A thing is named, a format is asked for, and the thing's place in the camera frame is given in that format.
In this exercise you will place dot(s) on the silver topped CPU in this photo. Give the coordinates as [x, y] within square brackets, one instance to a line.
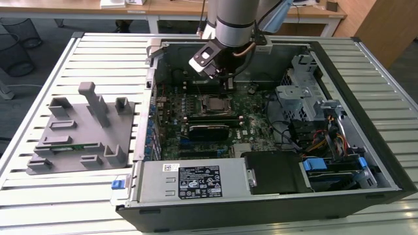
[219, 104]

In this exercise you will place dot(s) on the small cardboard box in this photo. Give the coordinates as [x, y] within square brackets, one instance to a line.
[332, 6]

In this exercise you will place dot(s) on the metal disk bay cage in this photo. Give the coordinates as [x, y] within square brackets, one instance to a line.
[291, 98]

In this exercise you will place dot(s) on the green motherboard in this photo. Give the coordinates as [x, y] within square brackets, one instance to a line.
[259, 127]

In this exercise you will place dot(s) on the green RAM stick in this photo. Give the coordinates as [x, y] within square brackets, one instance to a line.
[78, 147]

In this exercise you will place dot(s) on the grey parts rack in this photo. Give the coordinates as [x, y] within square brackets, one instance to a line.
[82, 137]

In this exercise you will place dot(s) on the CPU socket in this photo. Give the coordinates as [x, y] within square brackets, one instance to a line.
[217, 115]

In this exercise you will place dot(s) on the black plastic air shroud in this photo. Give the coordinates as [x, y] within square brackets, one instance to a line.
[275, 171]

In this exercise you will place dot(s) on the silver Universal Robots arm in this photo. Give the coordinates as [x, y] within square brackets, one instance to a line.
[232, 24]

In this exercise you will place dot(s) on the blue disk carrier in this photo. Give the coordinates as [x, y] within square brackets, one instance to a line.
[316, 166]

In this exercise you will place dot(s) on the black RAM slot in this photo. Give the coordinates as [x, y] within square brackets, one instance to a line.
[209, 84]
[209, 116]
[209, 119]
[209, 89]
[209, 122]

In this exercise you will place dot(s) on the blue case latch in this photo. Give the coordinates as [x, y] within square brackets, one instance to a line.
[118, 184]

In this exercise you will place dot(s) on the silver power supply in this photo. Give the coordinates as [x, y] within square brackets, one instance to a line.
[157, 181]

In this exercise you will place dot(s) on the blue drive latch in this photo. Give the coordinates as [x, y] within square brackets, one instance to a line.
[361, 164]

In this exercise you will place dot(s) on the black mesh waste bin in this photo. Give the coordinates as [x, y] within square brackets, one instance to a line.
[17, 56]
[24, 29]

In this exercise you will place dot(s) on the thin metal locking lever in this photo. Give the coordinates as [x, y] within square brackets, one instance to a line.
[200, 91]

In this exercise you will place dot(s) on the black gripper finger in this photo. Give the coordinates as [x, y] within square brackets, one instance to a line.
[231, 91]

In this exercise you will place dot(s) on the black graphics card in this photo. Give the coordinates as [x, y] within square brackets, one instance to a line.
[209, 133]

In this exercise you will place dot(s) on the black PC case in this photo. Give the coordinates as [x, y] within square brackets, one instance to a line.
[229, 215]

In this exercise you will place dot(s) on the wooden cabinet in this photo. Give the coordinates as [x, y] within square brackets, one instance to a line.
[385, 29]

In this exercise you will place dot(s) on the blue card retention clip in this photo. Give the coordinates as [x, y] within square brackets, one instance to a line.
[150, 133]
[152, 125]
[149, 141]
[149, 149]

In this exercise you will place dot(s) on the small white box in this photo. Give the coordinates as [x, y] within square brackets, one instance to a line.
[134, 2]

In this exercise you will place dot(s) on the small silver heat sink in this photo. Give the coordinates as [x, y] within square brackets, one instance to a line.
[245, 148]

